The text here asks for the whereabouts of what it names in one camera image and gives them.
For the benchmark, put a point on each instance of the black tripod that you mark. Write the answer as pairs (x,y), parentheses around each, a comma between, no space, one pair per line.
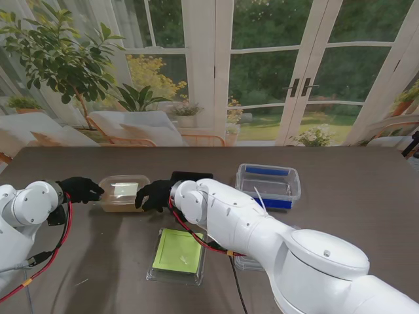
(413,144)

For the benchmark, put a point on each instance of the printed sunroom backdrop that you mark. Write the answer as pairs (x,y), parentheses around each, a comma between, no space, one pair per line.
(262,65)

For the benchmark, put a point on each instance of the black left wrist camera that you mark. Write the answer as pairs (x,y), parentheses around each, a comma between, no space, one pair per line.
(57,216)

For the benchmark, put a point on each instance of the clear flat plastic lid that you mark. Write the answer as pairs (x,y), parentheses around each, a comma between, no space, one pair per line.
(248,263)

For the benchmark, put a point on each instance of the black plastic tray container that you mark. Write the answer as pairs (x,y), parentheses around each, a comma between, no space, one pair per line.
(193,175)

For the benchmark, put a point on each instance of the clear container with blue clips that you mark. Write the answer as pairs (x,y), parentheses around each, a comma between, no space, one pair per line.
(271,184)

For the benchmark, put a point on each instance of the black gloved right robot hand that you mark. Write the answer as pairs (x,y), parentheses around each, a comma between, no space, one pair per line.
(157,196)

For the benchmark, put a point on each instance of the clear lid with white label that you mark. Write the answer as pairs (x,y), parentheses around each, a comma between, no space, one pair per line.
(122,188)

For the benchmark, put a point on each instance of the brown kraft paper container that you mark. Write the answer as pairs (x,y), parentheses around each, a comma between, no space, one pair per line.
(118,207)

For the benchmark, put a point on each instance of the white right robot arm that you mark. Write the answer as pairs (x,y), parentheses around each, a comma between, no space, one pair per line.
(294,255)

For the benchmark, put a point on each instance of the clear lid with green sticker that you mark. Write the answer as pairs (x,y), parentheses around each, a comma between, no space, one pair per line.
(176,253)

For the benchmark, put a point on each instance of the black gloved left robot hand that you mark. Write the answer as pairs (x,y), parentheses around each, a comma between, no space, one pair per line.
(82,191)

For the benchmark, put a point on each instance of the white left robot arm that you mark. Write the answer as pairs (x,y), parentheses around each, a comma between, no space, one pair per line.
(26,209)

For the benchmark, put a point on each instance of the white zip tie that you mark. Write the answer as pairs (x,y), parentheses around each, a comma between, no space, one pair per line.
(262,201)

